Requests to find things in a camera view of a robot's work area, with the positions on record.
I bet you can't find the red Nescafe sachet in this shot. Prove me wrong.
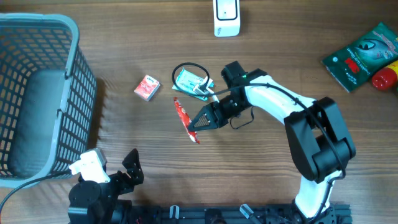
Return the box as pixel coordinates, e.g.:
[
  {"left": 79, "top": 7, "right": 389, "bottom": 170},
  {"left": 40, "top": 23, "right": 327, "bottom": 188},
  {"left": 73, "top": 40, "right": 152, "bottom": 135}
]
[{"left": 174, "top": 97, "right": 200, "bottom": 144}]

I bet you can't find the mint toilet wipes pack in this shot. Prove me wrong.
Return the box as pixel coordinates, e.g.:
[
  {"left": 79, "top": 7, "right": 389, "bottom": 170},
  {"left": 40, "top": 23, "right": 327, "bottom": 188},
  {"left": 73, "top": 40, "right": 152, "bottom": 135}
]
[{"left": 172, "top": 68, "right": 215, "bottom": 101}]

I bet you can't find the small red tissue pack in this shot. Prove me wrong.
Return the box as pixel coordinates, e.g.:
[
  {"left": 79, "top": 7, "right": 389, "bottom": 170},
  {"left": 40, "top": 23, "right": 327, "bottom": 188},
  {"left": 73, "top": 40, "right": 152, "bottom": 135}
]
[{"left": 134, "top": 75, "right": 160, "bottom": 101}]

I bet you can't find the green 3M gloves pack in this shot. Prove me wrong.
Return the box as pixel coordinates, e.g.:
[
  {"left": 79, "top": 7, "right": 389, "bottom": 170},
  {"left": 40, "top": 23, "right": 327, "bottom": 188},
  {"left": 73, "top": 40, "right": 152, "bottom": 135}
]
[{"left": 322, "top": 22, "right": 397, "bottom": 93}]

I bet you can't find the red sriracha sauce bottle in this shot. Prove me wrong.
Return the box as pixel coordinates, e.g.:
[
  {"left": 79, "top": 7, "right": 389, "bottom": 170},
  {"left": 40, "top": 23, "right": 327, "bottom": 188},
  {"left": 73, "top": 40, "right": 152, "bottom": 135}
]
[{"left": 371, "top": 61, "right": 397, "bottom": 90}]

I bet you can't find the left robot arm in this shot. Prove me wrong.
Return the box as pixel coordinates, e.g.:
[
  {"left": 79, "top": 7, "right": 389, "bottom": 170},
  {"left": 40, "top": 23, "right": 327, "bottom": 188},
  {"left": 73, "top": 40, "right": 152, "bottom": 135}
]
[{"left": 68, "top": 148, "right": 144, "bottom": 223}]

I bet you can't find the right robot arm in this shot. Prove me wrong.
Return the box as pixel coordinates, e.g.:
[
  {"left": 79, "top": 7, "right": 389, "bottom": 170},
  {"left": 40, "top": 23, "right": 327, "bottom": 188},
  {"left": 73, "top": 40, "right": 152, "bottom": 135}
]
[{"left": 188, "top": 61, "right": 356, "bottom": 223}]

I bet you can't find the white barcode scanner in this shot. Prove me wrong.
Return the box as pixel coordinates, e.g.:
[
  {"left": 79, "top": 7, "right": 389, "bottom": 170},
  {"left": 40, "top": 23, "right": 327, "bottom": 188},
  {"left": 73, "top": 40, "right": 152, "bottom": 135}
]
[{"left": 213, "top": 0, "right": 241, "bottom": 37}]

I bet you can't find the grey plastic basket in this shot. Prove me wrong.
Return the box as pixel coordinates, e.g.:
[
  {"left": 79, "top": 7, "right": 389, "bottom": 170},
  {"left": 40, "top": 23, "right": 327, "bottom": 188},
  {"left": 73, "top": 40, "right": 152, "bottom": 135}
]
[{"left": 1, "top": 13, "right": 97, "bottom": 189}]

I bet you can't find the black mounting rail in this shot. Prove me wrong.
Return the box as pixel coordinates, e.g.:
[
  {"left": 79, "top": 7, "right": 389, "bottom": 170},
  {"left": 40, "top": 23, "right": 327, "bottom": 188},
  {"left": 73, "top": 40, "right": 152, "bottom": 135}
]
[{"left": 111, "top": 203, "right": 353, "bottom": 224}]

